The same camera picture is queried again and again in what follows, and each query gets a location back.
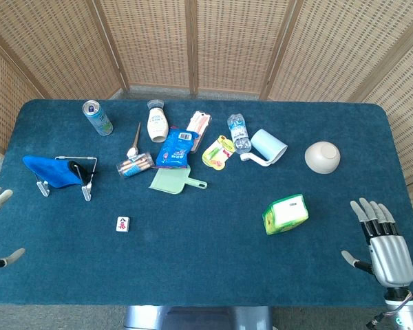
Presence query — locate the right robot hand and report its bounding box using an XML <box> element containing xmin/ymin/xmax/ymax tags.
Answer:
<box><xmin>341</xmin><ymin>197</ymin><xmax>413</xmax><ymax>289</ymax></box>

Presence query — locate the green tissue pack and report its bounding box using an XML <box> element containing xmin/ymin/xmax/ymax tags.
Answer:
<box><xmin>262</xmin><ymin>193</ymin><xmax>310</xmax><ymax>236</ymax></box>

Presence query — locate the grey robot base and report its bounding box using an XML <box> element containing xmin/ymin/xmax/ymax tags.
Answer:
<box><xmin>123</xmin><ymin>305</ymin><xmax>273</xmax><ymax>330</ymax></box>

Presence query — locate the beige bowl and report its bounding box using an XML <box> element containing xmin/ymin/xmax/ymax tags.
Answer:
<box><xmin>304</xmin><ymin>141</ymin><xmax>341</xmax><ymax>175</ymax></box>

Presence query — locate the green plastic dustpan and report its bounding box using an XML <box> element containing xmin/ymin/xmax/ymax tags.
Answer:
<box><xmin>149</xmin><ymin>164</ymin><xmax>208</xmax><ymax>195</ymax></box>

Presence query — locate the blue cloth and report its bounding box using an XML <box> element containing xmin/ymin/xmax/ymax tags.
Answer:
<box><xmin>22</xmin><ymin>155</ymin><xmax>83</xmax><ymax>189</ymax></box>

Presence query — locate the silver metal stand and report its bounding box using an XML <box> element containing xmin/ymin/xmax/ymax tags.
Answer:
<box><xmin>36</xmin><ymin>155</ymin><xmax>98</xmax><ymax>202</ymax></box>

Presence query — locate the black cloth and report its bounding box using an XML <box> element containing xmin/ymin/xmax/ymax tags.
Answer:
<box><xmin>67</xmin><ymin>160</ymin><xmax>96</xmax><ymax>185</ymax></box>

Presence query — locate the light blue drink can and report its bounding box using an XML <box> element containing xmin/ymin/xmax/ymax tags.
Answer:
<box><xmin>82</xmin><ymin>100</ymin><xmax>114</xmax><ymax>136</ymax></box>

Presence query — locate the clear biscuit stick tube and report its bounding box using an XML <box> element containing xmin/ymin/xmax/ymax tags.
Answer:
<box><xmin>116</xmin><ymin>152</ymin><xmax>156</xmax><ymax>179</ymax></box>

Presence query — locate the metal spoon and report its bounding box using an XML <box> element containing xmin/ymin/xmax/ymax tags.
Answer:
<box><xmin>126</xmin><ymin>122</ymin><xmax>142</xmax><ymax>158</ymax></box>

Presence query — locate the light blue mug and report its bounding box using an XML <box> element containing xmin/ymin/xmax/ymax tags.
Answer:
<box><xmin>240</xmin><ymin>129</ymin><xmax>288</xmax><ymax>168</ymax></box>

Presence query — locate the white lotion bottle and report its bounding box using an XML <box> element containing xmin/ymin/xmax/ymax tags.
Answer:
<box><xmin>146</xmin><ymin>99</ymin><xmax>169</xmax><ymax>144</ymax></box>

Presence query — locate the blue snack bag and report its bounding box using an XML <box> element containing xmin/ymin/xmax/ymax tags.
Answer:
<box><xmin>156</xmin><ymin>126</ymin><xmax>198</xmax><ymax>169</ymax></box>

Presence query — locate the dark teal table cover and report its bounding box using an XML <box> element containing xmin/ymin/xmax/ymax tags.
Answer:
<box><xmin>0</xmin><ymin>99</ymin><xmax>413</xmax><ymax>308</ymax></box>

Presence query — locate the clear water bottle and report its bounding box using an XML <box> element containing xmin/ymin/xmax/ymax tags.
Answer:
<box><xmin>226</xmin><ymin>113</ymin><xmax>253</xmax><ymax>155</ymax></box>

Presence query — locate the yellow lip balm card pack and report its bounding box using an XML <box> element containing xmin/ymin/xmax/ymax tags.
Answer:
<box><xmin>202</xmin><ymin>135</ymin><xmax>236</xmax><ymax>171</ymax></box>

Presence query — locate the pink toothbrush blister pack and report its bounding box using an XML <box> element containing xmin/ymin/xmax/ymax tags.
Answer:
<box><xmin>186</xmin><ymin>110</ymin><xmax>213</xmax><ymax>153</ymax></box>

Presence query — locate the wicker folding screen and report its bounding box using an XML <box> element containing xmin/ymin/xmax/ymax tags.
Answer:
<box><xmin>0</xmin><ymin>0</ymin><xmax>413</xmax><ymax>257</ymax></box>

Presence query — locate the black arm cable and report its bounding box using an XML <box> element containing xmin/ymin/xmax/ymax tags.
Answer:
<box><xmin>366</xmin><ymin>291</ymin><xmax>413</xmax><ymax>328</ymax></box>

